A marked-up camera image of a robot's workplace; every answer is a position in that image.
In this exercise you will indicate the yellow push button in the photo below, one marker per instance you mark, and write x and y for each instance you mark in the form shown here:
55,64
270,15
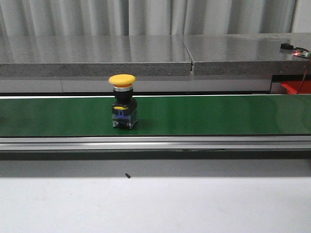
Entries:
124,109

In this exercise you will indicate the grey stone left slab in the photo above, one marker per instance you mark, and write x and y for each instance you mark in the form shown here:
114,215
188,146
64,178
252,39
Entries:
93,56

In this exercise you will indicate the grey stone slab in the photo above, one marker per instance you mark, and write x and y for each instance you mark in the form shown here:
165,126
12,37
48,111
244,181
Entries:
246,54
93,56

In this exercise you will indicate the grey stone right slab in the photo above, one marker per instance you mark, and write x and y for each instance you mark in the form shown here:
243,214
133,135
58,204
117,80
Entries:
246,54

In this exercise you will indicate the green conveyor belt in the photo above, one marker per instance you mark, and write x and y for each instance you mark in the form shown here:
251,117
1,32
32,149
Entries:
175,115

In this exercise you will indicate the red plastic bin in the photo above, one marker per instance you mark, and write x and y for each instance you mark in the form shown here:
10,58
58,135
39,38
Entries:
293,87

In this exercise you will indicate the small black sensor box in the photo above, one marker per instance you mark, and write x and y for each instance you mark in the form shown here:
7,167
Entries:
286,46

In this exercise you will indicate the green circuit board red LED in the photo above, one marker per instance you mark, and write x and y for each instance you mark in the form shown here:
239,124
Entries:
302,53

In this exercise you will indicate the grey pleated curtain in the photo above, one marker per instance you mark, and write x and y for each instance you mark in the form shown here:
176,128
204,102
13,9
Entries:
145,17

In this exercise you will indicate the aluminium conveyor frame rail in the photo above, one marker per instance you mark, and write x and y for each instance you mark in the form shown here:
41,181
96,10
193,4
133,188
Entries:
156,147

